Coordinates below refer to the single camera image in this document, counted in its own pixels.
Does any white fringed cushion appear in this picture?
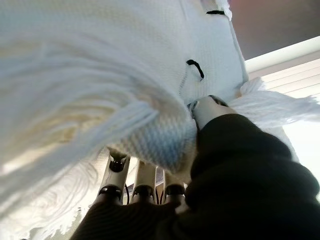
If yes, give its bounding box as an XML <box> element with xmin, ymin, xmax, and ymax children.
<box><xmin>0</xmin><ymin>0</ymin><xmax>320</xmax><ymax>240</ymax></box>

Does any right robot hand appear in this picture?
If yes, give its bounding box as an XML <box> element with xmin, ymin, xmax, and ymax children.
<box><xmin>69</xmin><ymin>94</ymin><xmax>320</xmax><ymax>240</ymax></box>

